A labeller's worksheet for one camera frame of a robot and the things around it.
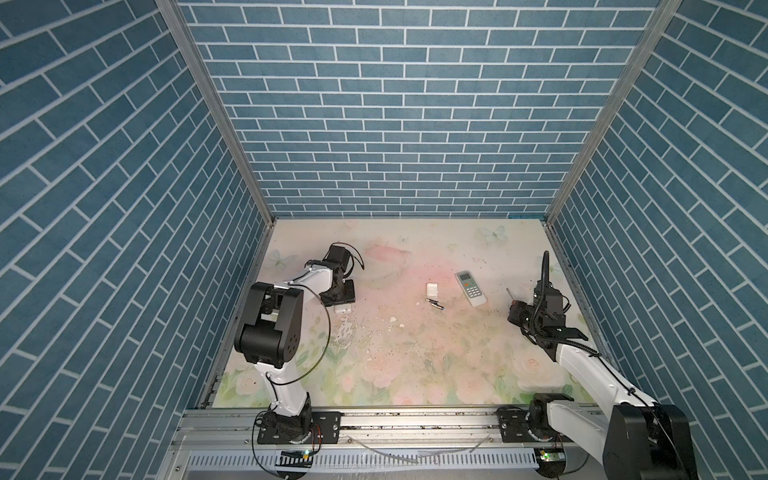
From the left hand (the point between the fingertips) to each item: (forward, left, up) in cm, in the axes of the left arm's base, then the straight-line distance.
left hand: (346, 297), depth 97 cm
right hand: (-7, -51, +7) cm, 52 cm away
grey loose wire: (-42, -21, 0) cm, 47 cm away
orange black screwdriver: (-10, -50, +13) cm, 53 cm away
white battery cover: (+3, -29, 0) cm, 29 cm away
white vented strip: (-44, -9, -2) cm, 45 cm away
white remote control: (-5, 0, +1) cm, 5 cm away
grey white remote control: (+1, -43, +1) cm, 43 cm away
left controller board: (-43, +7, -4) cm, 44 cm away
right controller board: (-45, -55, -4) cm, 71 cm away
